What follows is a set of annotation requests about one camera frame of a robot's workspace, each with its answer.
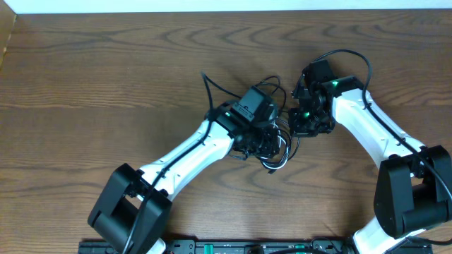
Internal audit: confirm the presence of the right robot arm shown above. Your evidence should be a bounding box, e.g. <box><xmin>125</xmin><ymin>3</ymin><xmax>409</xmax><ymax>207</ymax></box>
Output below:
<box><xmin>289</xmin><ymin>59</ymin><xmax>451</xmax><ymax>253</ymax></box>

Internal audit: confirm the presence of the white USB cable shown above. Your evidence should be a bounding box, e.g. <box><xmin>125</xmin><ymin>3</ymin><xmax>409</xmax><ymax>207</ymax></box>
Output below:
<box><xmin>261</xmin><ymin>122</ymin><xmax>291</xmax><ymax>170</ymax></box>

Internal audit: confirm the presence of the black USB cable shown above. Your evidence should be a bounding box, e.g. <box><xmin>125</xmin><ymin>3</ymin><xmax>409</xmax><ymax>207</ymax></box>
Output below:
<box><xmin>254</xmin><ymin>75</ymin><xmax>301</xmax><ymax>175</ymax></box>

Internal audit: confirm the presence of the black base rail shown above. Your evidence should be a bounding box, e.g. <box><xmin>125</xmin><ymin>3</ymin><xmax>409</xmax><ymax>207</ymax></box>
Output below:
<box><xmin>77</xmin><ymin>238</ymin><xmax>434</xmax><ymax>254</ymax></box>

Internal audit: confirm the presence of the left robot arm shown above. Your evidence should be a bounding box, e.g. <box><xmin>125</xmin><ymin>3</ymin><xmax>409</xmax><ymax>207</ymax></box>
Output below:
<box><xmin>88</xmin><ymin>86</ymin><xmax>278</xmax><ymax>253</ymax></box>

